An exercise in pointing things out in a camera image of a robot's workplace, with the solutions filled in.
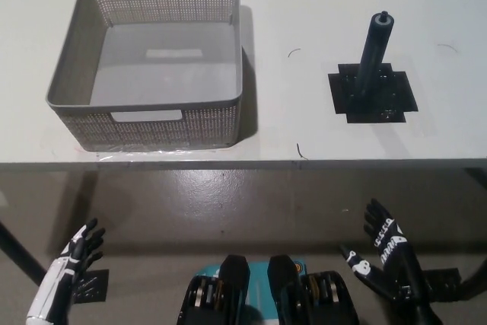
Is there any grey perforated plastic basket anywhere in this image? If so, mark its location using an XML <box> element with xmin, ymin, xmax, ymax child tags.
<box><xmin>46</xmin><ymin>0</ymin><xmax>244</xmax><ymax>153</ymax></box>

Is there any robot left body block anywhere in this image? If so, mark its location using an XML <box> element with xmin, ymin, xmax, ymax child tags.
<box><xmin>178</xmin><ymin>254</ymin><xmax>252</xmax><ymax>325</ymax></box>

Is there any robot body block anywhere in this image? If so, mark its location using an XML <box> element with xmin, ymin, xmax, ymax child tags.
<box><xmin>268</xmin><ymin>254</ymin><xmax>361</xmax><ymax>325</ymax></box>
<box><xmin>178</xmin><ymin>254</ymin><xmax>252</xmax><ymax>325</ymax></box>

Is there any black table leg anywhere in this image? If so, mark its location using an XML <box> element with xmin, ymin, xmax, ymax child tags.
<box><xmin>454</xmin><ymin>239</ymin><xmax>487</xmax><ymax>301</ymax></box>
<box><xmin>0</xmin><ymin>221</ymin><xmax>47</xmax><ymax>298</ymax></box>

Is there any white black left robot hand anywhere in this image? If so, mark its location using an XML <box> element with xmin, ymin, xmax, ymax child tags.
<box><xmin>24</xmin><ymin>218</ymin><xmax>107</xmax><ymax>325</ymax></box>

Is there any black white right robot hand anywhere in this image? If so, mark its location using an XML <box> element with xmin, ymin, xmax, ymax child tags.
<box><xmin>339</xmin><ymin>198</ymin><xmax>424</xmax><ymax>303</ymax></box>

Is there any robot right body block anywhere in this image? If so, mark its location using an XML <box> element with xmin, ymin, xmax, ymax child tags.
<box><xmin>268</xmin><ymin>254</ymin><xmax>361</xmax><ymax>325</ymax></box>

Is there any clear tape strip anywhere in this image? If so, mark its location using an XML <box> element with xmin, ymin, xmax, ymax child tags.
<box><xmin>94</xmin><ymin>147</ymin><xmax>234</xmax><ymax>163</ymax></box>

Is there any black tape patch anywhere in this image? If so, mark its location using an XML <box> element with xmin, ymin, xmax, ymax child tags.
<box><xmin>328</xmin><ymin>62</ymin><xmax>421</xmax><ymax>125</ymax></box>

